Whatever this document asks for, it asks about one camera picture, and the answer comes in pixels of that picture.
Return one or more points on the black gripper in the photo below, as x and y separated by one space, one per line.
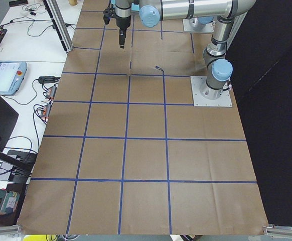
122 20

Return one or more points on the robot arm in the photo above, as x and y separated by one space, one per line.
195 16

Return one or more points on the black power adapter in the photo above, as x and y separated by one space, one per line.
46 79

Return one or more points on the orange adapter upper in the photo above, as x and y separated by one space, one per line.
51 92

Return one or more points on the orange adapter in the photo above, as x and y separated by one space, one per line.
45 111
51 92

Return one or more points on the orange adapter lower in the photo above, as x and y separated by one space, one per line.
45 111

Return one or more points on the teach pendant upper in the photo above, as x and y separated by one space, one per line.
11 76

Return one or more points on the grey usb hub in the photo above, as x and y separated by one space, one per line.
6 171

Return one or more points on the green device box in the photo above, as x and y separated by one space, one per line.
8 201

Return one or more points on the aluminium frame post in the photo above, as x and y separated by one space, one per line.
59 24

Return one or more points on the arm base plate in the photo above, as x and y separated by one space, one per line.
204 96
203 25

